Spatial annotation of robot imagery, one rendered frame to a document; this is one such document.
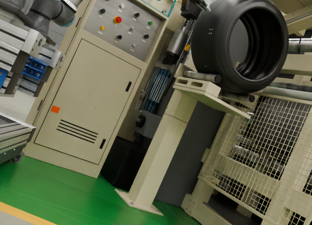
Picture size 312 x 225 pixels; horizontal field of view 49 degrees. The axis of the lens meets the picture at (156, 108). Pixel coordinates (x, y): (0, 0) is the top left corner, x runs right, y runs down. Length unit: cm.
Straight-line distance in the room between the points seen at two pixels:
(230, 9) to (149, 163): 108
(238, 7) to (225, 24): 12
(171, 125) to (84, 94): 61
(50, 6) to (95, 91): 70
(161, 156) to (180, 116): 29
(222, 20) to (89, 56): 91
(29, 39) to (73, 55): 96
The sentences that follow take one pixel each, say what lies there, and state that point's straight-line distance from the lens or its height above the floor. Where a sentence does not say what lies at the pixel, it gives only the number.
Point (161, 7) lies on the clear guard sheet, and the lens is 259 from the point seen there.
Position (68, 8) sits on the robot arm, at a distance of 205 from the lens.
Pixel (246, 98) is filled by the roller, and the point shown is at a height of 89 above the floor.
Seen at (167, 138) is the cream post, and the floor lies 48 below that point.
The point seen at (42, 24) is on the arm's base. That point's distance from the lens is 194.
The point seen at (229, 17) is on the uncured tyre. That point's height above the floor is 121.
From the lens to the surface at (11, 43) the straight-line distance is 141.
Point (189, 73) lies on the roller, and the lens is 214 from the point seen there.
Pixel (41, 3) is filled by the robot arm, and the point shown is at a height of 86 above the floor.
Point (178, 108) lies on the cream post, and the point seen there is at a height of 68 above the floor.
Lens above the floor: 55
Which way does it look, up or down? 2 degrees up
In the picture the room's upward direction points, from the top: 24 degrees clockwise
